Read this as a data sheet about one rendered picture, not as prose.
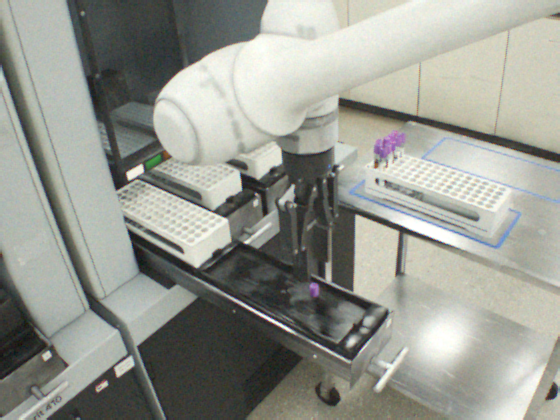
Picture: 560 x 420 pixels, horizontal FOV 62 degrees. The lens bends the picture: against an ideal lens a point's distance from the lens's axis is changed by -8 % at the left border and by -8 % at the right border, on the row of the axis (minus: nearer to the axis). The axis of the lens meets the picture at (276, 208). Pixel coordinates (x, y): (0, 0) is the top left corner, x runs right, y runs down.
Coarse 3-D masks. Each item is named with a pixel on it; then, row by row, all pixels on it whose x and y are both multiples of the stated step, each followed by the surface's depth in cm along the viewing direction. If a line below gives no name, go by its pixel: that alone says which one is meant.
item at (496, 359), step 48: (432, 144) 126; (480, 144) 124; (528, 192) 105; (432, 240) 96; (480, 240) 93; (528, 240) 92; (432, 288) 158; (432, 336) 142; (480, 336) 140; (528, 336) 138; (432, 384) 128; (480, 384) 126; (528, 384) 124
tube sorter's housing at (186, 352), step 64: (0, 0) 65; (64, 0) 73; (64, 64) 77; (64, 128) 80; (64, 192) 84; (128, 256) 101; (128, 320) 94; (192, 320) 109; (192, 384) 117; (256, 384) 142
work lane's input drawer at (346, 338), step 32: (160, 256) 99; (224, 256) 97; (256, 256) 97; (192, 288) 95; (224, 288) 89; (256, 288) 90; (288, 288) 89; (320, 288) 89; (256, 320) 85; (288, 320) 81; (320, 320) 82; (352, 320) 82; (384, 320) 81; (320, 352) 78; (352, 352) 74; (352, 384) 78; (384, 384) 77
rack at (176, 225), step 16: (128, 192) 109; (144, 192) 109; (160, 192) 108; (128, 208) 104; (144, 208) 104; (160, 208) 103; (176, 208) 103; (192, 208) 102; (128, 224) 105; (144, 224) 99; (160, 224) 99; (176, 224) 98; (192, 224) 98; (208, 224) 97; (224, 224) 96; (160, 240) 103; (176, 240) 94; (192, 240) 94; (208, 240) 94; (224, 240) 98; (192, 256) 93; (208, 256) 95
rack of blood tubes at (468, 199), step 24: (408, 168) 106; (432, 168) 104; (384, 192) 106; (408, 192) 104; (432, 192) 98; (456, 192) 96; (480, 192) 96; (504, 192) 95; (456, 216) 96; (480, 216) 92; (504, 216) 97
